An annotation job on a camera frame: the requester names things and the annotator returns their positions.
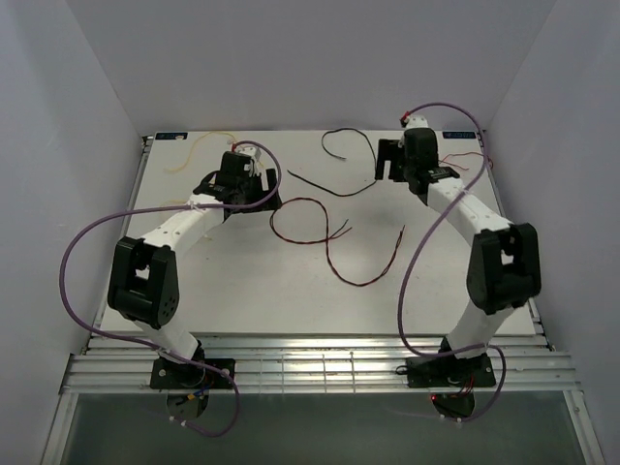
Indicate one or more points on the aluminium rail frame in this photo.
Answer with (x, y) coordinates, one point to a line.
(305, 303)

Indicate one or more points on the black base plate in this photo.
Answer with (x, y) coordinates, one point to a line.
(446, 372)
(167, 374)

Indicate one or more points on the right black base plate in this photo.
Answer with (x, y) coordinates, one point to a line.
(446, 372)

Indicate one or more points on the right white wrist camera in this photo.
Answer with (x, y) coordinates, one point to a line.
(411, 120)

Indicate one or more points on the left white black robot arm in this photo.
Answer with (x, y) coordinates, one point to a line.
(143, 286)

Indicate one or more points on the left blue label sticker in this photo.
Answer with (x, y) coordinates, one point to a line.
(171, 136)

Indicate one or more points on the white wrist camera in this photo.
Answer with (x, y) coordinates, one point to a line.
(250, 157)
(411, 120)

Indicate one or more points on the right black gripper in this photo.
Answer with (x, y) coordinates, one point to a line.
(388, 150)

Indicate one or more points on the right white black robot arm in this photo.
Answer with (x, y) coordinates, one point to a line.
(504, 267)

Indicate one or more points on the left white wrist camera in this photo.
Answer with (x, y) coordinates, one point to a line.
(250, 157)

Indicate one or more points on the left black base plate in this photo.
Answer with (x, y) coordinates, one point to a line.
(167, 374)

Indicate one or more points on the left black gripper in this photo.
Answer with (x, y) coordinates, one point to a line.
(257, 181)

